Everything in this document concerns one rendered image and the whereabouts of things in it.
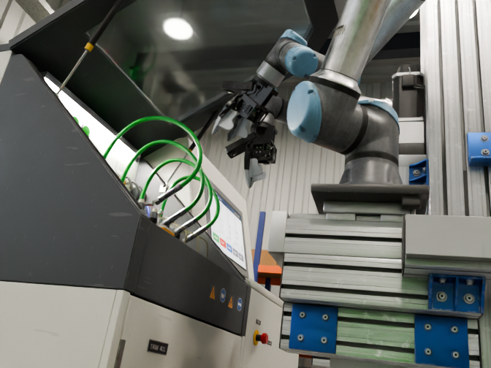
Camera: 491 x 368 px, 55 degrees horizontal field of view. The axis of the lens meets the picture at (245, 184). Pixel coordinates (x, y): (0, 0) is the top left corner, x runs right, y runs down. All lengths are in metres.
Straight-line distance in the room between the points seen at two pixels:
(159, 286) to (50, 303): 0.23
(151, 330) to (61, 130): 0.55
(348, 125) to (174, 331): 0.62
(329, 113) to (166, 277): 0.52
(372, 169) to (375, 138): 0.08
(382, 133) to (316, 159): 7.64
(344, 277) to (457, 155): 0.47
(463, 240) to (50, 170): 0.91
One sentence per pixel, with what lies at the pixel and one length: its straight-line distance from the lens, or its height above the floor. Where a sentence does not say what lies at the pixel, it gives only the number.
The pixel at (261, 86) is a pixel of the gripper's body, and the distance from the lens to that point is 1.37.
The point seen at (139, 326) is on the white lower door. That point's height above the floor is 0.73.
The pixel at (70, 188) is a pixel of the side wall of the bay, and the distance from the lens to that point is 1.17.
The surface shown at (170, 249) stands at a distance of 1.13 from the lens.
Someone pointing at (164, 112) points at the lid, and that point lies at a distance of 1.89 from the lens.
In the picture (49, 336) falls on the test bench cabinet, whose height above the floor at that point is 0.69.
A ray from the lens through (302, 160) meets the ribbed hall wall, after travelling 8.73.
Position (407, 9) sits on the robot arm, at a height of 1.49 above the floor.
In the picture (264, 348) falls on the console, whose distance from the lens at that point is 1.79.
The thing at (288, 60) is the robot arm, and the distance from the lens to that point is 1.26.
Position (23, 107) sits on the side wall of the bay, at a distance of 1.43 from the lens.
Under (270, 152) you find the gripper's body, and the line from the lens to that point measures 1.52.
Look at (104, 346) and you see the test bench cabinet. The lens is 0.99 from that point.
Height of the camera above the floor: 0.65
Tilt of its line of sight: 23 degrees up
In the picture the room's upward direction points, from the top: 8 degrees clockwise
